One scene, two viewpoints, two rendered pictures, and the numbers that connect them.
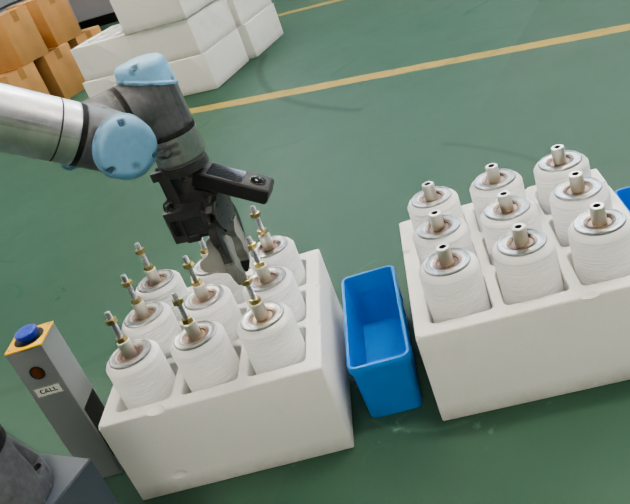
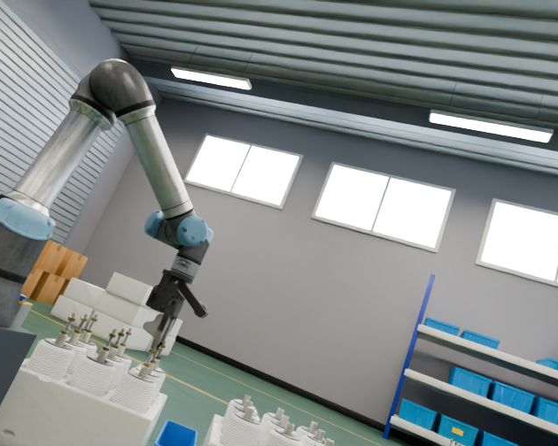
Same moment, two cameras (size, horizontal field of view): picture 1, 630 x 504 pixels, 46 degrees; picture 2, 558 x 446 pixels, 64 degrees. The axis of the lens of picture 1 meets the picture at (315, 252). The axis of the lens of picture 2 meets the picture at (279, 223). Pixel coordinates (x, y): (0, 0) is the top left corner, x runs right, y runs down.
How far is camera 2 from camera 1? 53 cm
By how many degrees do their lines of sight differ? 44
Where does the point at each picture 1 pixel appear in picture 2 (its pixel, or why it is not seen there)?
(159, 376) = (61, 365)
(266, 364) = (123, 401)
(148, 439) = (20, 393)
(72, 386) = not seen: hidden behind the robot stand
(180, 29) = (132, 308)
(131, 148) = (197, 231)
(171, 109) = (200, 250)
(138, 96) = not seen: hidden behind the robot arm
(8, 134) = (168, 186)
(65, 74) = (49, 289)
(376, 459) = not seen: outside the picture
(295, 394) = (124, 427)
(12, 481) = (9, 299)
